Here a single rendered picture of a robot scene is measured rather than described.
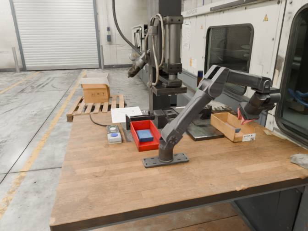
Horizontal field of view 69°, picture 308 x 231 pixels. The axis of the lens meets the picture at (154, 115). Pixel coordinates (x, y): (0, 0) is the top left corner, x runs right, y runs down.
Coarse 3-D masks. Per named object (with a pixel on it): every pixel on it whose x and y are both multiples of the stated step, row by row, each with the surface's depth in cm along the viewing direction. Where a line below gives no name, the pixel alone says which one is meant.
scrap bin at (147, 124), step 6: (150, 120) 129; (132, 126) 120; (138, 126) 129; (144, 126) 130; (150, 126) 130; (132, 132) 121; (150, 132) 126; (156, 132) 117; (156, 138) 118; (138, 144) 105; (144, 144) 113; (150, 144) 107; (156, 144) 108; (138, 150) 106; (144, 150) 107
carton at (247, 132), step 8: (216, 120) 129; (224, 120) 138; (232, 120) 133; (240, 120) 126; (224, 128) 122; (232, 128) 114; (248, 128) 120; (232, 136) 115; (240, 136) 115; (248, 136) 116
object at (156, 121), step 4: (156, 116) 132; (164, 116) 131; (172, 116) 132; (176, 116) 133; (156, 120) 133; (160, 120) 131; (164, 120) 131; (156, 124) 134; (160, 124) 132; (164, 124) 132; (160, 128) 132
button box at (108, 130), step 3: (90, 114) 157; (90, 117) 149; (96, 123) 140; (108, 126) 129; (117, 126) 128; (108, 129) 125; (117, 129) 125; (108, 132) 121; (111, 132) 121; (114, 132) 121; (117, 132) 122
